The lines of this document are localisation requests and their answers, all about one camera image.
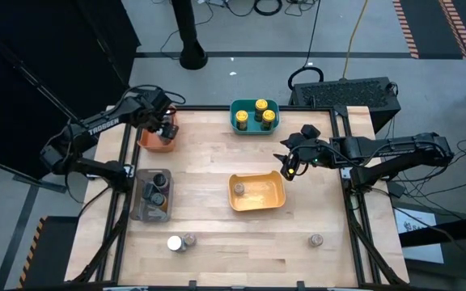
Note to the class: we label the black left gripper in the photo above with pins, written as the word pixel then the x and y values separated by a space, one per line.
pixel 158 106

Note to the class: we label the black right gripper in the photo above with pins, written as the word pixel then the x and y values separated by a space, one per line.
pixel 314 153

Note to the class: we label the yellow plastic bin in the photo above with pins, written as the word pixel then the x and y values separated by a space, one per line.
pixel 265 194

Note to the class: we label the dark jar yellow lid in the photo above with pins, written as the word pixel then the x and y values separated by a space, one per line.
pixel 242 120
pixel 261 108
pixel 268 118

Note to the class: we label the black lid jar tan contents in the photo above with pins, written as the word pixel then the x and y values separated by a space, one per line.
pixel 158 199

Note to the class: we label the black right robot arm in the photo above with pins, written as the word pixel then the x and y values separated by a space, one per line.
pixel 399 147

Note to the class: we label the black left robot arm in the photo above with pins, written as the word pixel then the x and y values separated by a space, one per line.
pixel 103 121

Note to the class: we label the orange plastic bin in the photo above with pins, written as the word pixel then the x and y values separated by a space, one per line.
pixel 152 143

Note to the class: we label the teal plastic bin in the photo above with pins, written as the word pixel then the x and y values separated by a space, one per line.
pixel 253 129

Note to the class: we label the black pole with base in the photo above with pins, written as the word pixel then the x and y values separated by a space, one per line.
pixel 192 56

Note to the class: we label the black lid spice jar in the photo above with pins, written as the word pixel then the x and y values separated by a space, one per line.
pixel 161 180

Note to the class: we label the black computer case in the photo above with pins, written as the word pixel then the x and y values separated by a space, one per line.
pixel 344 95

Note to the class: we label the grey translucent plastic bin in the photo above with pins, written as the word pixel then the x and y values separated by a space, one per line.
pixel 152 214

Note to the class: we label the black power adapter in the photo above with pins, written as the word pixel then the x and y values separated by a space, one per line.
pixel 397 189

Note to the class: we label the cork jar orange patterned label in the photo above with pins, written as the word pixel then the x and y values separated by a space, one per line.
pixel 189 239

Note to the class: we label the white lid spice jar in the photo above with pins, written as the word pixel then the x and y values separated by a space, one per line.
pixel 175 243

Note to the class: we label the black curtain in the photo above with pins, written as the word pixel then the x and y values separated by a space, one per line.
pixel 35 40

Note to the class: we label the white printed sign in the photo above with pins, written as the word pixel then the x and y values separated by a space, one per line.
pixel 415 226

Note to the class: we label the black hazard striped floor mat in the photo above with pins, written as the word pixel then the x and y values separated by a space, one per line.
pixel 55 250
pixel 427 28

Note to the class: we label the black beam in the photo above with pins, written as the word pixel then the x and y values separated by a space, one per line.
pixel 451 230

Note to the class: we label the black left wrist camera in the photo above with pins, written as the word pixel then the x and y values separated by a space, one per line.
pixel 171 132

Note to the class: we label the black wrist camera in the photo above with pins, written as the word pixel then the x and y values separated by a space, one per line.
pixel 310 132
pixel 171 132

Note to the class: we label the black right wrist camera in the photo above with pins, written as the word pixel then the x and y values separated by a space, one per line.
pixel 310 132

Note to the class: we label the black aluminium table frame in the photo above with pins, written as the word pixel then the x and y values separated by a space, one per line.
pixel 200 108

